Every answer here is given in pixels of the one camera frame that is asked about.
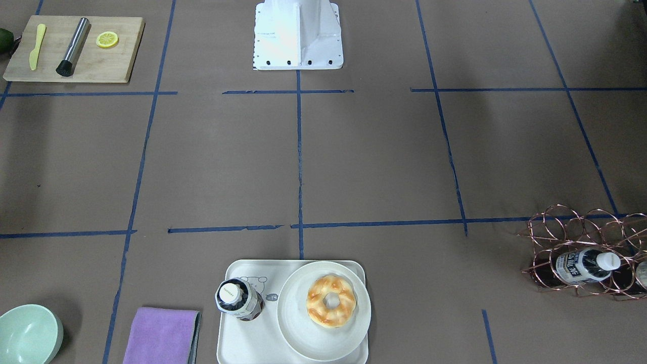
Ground tea bottle white cap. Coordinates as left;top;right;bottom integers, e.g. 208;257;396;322
214;278;265;321

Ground cream serving tray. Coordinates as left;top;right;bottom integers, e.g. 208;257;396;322
217;259;369;363

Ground tea bottle in rack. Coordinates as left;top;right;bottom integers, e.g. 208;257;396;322
614;260;646;295
532;247;621;289

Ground glazed donut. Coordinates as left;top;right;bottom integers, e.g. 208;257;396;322
305;275;356;329

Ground cream round plate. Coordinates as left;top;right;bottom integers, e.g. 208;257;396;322
277;261;372;362

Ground purple folded cloth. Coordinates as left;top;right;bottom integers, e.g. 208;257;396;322
123;307;201;363

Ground wooden cutting board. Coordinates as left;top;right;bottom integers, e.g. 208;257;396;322
3;15;145;83

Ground lemon slice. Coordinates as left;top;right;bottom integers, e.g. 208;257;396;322
96;31;119;49

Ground steel muddler black tip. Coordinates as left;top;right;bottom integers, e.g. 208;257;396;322
56;18;91;77

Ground yellow plastic knife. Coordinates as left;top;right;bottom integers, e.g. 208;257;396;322
28;23;47;71

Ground mint green bowl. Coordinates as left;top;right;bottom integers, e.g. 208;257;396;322
1;304;63;363

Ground green avocado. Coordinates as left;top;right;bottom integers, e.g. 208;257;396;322
0;28;15;55

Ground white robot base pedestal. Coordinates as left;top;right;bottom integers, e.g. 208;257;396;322
253;1;344;70

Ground copper wire bottle rack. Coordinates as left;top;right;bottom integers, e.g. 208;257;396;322
520;204;646;300

